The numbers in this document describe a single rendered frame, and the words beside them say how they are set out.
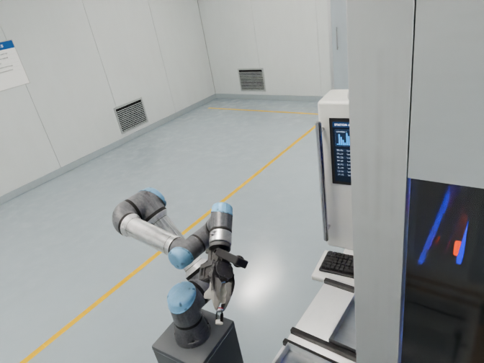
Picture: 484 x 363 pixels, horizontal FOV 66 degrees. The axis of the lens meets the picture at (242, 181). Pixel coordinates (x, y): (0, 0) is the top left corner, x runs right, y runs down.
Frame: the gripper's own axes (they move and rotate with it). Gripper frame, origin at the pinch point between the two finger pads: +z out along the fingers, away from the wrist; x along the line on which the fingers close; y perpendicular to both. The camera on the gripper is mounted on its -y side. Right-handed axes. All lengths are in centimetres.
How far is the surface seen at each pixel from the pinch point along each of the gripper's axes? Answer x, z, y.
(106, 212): -79, -181, 287
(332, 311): -52, -9, -6
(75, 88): -13, -392, 357
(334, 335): -46.8, 1.3, -8.4
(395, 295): 25, 17, -62
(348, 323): -52, -4, -12
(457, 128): 42, 9, -78
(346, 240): -77, -49, -3
